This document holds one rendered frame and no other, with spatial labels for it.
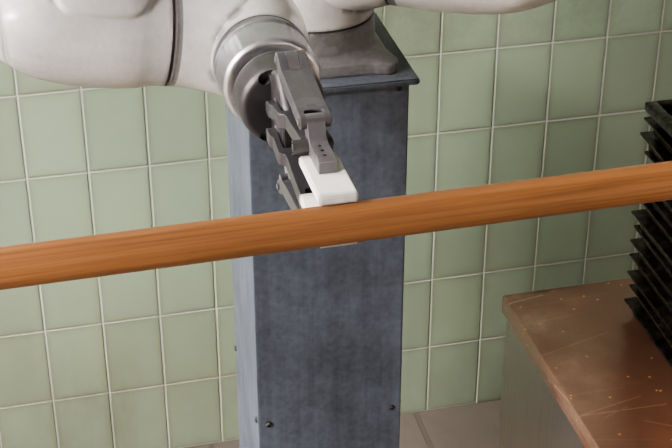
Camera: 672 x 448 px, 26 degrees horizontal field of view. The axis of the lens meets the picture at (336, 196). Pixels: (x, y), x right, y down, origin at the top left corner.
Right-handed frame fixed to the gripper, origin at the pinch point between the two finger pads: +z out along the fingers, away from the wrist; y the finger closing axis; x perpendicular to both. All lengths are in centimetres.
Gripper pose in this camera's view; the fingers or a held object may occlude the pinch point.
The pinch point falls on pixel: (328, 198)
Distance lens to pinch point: 110.4
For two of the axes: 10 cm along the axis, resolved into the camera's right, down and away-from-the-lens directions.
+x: -9.7, 1.1, -2.1
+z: 2.4, 4.8, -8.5
